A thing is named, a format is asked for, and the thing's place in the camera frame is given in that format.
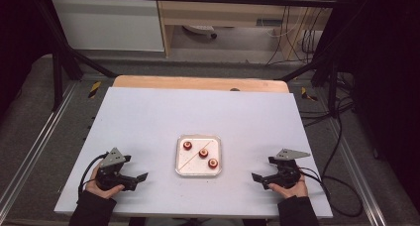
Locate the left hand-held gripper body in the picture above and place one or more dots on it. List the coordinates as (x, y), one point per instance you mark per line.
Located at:
(110, 178)

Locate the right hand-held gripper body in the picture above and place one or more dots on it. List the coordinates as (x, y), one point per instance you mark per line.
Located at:
(287, 174)

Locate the thin wooden stick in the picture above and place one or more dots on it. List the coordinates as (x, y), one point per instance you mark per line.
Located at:
(191, 159)

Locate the square white tray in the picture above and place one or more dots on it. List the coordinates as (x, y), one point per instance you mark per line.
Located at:
(194, 168)

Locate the person's left hand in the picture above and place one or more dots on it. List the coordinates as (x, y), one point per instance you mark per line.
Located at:
(102, 193)

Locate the person's right hand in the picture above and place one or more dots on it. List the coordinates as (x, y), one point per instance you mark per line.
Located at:
(295, 192)

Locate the wooden table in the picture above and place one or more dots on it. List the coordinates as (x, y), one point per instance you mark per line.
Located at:
(185, 83)

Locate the black curtain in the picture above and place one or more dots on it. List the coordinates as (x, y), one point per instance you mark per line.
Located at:
(16, 37)
(386, 70)

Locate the white cabinet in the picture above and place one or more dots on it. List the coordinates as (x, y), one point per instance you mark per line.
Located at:
(109, 24)

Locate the chair base with caster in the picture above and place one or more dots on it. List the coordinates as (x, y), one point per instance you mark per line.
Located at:
(199, 29)

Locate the light wooden desk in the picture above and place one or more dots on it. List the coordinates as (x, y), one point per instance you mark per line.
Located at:
(214, 16)

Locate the aluminium floor rail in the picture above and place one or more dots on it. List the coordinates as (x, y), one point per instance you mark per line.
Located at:
(355, 166)
(36, 146)

